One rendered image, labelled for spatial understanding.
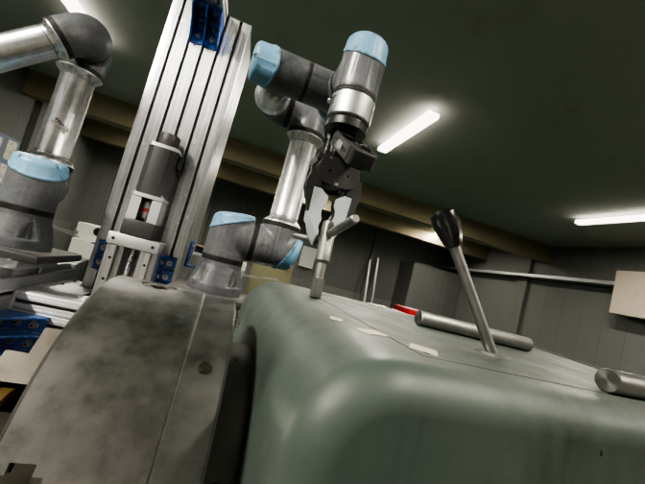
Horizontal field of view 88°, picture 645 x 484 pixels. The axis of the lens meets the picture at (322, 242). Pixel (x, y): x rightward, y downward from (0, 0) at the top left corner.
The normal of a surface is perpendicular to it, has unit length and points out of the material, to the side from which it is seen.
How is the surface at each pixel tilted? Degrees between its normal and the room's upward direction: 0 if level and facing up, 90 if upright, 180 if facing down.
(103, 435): 61
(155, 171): 90
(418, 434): 90
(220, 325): 23
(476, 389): 45
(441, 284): 90
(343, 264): 90
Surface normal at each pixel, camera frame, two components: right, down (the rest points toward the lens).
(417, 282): 0.25, -0.02
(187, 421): 0.38, -0.53
